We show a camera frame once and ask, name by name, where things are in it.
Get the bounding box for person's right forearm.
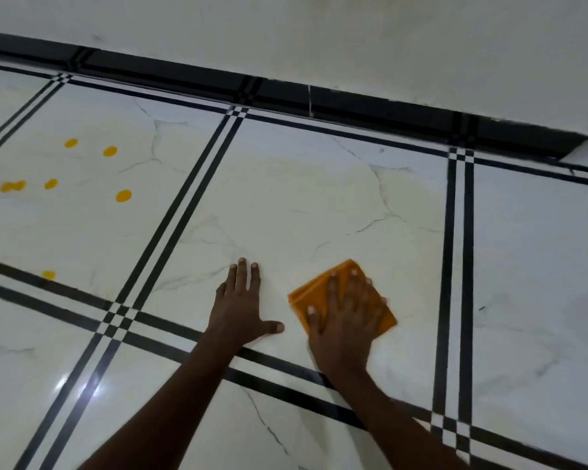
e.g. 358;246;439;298
325;366;471;470

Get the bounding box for person's right hand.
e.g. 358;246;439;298
306;268;388;375

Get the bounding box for black skirting board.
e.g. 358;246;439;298
0;29;588;160

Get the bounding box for person's left hand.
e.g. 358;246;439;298
205;258;285;346

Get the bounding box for yellow spill drops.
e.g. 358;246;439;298
0;137;133;281

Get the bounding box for orange cleaning cloth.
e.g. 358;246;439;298
287;258;399;338

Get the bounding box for person's left forearm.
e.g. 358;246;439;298
78;332;242;470

